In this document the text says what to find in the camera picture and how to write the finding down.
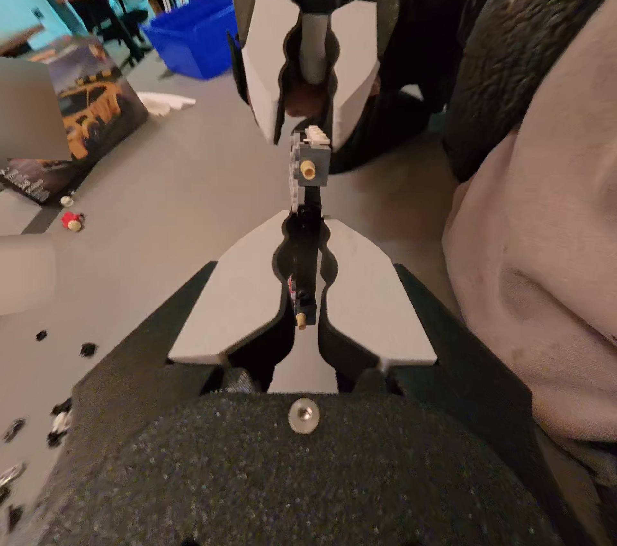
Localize grey desk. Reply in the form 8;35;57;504
0;49;463;532

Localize person's beige shirt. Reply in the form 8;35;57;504
441;1;617;474

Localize dark grey toy axle brick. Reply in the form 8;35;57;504
296;143;332;188

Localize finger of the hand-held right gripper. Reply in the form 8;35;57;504
330;1;382;151
241;0;302;146

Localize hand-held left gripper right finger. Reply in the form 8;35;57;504
318;214;438;367

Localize dark toy brick assembly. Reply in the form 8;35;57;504
288;124;332;331

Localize black toy set box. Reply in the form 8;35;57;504
0;35;149;204

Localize torn white paper bag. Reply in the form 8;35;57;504
137;91;196;117

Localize blue plastic bin, far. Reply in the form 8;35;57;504
140;0;239;80

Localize scattered small toy bricks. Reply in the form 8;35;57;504
0;329;97;532

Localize person's black fleece jacket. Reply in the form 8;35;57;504
443;0;617;183

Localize person's right hand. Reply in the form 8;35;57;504
286;78;334;118

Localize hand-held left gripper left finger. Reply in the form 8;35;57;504
168;211;296;366

